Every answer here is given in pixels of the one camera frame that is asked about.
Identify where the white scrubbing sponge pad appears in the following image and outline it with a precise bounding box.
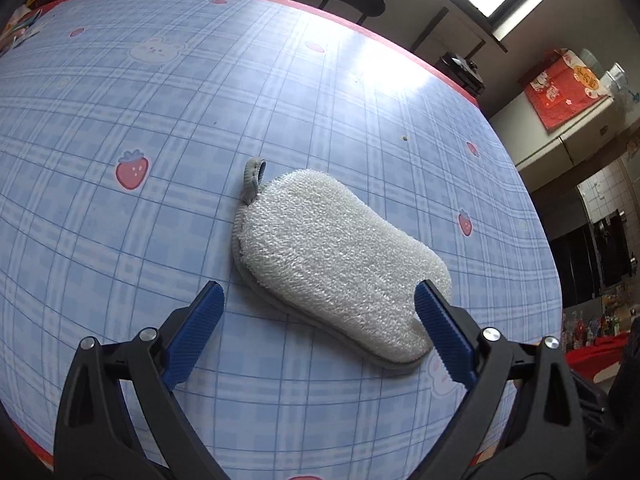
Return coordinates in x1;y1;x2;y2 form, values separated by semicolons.
231;157;452;370

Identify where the white refrigerator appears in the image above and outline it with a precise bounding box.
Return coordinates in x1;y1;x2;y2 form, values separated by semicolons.
490;93;625;188

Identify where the red cloth on refrigerator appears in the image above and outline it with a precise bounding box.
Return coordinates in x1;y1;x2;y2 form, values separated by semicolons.
524;49;611;131

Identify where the black electric pressure cooker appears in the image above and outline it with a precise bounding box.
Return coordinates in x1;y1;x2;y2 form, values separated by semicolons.
436;52;485;98

